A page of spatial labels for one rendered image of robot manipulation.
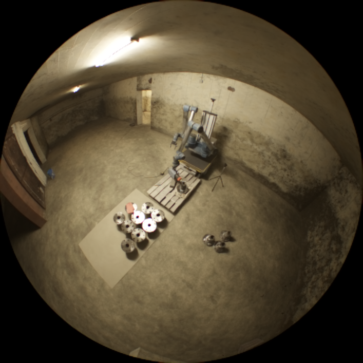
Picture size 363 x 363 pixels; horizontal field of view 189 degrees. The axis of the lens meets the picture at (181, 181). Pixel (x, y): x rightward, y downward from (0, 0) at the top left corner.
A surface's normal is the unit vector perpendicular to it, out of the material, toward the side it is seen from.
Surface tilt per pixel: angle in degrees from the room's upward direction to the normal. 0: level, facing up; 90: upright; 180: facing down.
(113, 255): 0
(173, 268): 0
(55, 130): 90
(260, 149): 90
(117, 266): 0
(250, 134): 90
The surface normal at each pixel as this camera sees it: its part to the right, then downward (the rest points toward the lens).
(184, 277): 0.12, -0.66
